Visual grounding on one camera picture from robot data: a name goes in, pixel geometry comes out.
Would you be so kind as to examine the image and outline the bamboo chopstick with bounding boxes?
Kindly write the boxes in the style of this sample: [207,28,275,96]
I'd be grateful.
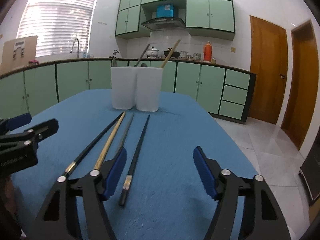
[93,111,126,170]
[160,39,181,69]

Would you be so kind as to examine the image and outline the black chopstick silver band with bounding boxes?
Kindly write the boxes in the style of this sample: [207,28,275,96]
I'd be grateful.
[63,111,125,177]

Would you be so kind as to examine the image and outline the dark grey chopstick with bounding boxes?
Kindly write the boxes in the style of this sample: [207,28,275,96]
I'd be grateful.
[134,43,150,67]

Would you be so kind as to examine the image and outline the green lower kitchen cabinets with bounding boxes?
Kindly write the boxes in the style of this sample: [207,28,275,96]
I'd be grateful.
[1,59,256,124]

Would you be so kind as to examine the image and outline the green kitchen cabinets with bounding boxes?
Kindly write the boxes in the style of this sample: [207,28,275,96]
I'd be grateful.
[1,59,256,124]
[115,0,235,41]

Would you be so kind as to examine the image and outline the green upper kitchen cabinets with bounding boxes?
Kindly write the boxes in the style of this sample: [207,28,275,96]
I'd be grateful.
[115,0,235,41]

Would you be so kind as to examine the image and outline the person's left hand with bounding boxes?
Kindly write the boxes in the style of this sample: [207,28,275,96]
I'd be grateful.
[1,176,22,239]

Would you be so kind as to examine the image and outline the blue table cloth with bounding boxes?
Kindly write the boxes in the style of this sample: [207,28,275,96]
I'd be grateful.
[12,89,256,239]

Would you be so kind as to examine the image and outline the cardboard box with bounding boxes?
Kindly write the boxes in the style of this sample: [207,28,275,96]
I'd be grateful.
[1,36,37,74]

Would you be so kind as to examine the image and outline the white double utensil holder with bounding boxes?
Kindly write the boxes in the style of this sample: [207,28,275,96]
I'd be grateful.
[111,67,163,112]

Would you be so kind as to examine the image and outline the chrome sink faucet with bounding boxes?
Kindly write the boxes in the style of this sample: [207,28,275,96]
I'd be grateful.
[69,38,80,59]

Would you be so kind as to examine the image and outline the black appliance at right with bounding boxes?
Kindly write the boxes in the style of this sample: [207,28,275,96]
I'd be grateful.
[299,140,320,206]

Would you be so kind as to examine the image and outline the white window blinds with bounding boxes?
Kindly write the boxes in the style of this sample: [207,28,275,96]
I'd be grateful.
[17,0,97,57]

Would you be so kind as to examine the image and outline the wooden door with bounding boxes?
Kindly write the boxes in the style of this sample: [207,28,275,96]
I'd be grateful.
[281,20,319,149]
[249,16,288,124]

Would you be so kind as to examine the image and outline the white cooking pot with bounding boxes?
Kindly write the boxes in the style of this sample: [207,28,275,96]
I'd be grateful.
[146,46,159,59]

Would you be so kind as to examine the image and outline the glass jars on counter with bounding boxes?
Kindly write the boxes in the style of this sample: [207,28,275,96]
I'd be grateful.
[178,51,216,64]

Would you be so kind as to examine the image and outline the black wok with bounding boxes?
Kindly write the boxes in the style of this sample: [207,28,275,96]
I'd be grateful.
[163,48,181,59]

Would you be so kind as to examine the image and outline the orange thermos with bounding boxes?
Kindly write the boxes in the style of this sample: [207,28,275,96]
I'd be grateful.
[203,42,213,63]

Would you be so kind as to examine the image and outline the black range hood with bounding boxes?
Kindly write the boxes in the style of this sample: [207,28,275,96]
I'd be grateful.
[142,17,185,31]

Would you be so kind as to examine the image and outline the blue box above hood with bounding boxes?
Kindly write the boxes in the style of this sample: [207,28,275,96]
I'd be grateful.
[156,4,178,18]

